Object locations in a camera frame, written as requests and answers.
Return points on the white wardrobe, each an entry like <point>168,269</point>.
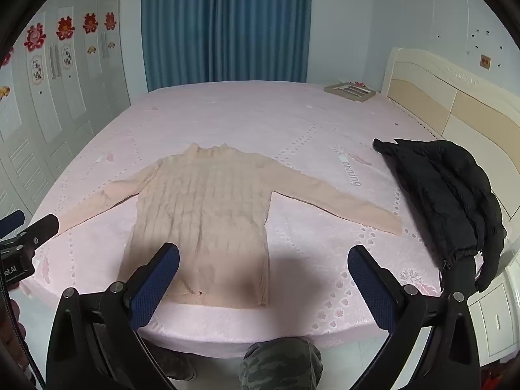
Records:
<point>61,101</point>

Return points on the cream bed headboard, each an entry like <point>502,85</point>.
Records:
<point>459,101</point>

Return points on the red paper decal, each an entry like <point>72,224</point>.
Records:
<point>109,20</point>
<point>5,57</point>
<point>89,23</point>
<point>65,28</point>
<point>35,36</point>

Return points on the white nightstand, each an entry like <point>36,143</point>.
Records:
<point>491,317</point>

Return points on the flat cardboard box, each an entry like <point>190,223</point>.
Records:
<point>350,89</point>

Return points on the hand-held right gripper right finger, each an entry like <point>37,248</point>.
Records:
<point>371,288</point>

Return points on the beige knitted sweater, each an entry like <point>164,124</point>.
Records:
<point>203,211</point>

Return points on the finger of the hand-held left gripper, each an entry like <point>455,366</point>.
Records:
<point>14,219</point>
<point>42,227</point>

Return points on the black puffer jacket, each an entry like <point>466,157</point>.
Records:
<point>443,187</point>

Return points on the blue curtain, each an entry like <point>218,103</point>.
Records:
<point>223,20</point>

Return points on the orange wall socket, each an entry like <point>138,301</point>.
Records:
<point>484,60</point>

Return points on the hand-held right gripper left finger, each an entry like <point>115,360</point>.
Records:
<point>156,284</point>

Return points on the person's left hand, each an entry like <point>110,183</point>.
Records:
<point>13,313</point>

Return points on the pink bed mattress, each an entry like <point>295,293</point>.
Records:
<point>252,118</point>

